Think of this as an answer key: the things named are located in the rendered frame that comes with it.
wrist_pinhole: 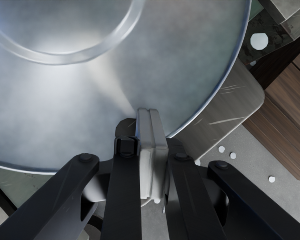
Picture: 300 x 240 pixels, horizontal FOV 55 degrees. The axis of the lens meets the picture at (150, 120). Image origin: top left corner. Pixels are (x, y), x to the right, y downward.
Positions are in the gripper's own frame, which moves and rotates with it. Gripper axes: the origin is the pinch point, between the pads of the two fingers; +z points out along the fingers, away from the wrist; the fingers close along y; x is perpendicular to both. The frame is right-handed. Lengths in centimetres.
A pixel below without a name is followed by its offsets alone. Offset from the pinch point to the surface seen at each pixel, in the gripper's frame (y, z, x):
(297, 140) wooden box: 43, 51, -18
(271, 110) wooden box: 34, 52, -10
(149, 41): -0.2, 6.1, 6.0
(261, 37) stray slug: 14.5, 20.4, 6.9
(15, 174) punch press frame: -14.3, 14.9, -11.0
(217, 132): 5.6, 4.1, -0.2
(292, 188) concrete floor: 59, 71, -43
